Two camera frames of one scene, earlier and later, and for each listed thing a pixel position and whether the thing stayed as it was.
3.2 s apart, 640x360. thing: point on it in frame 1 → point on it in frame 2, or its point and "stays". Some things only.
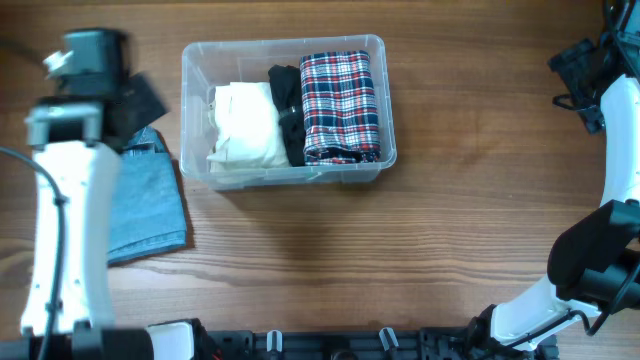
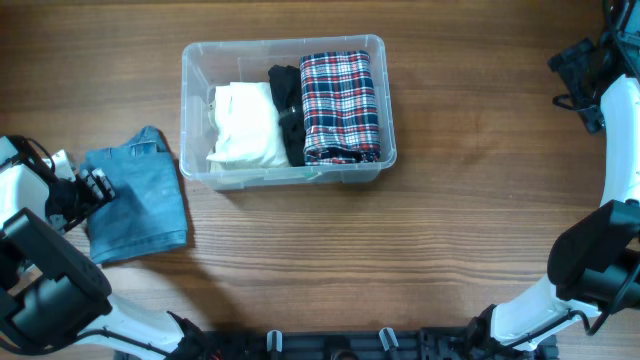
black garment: [287, 88] stays
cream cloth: [249, 131] stays
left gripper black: [147, 98] → [100, 190]
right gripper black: [570, 61] stays
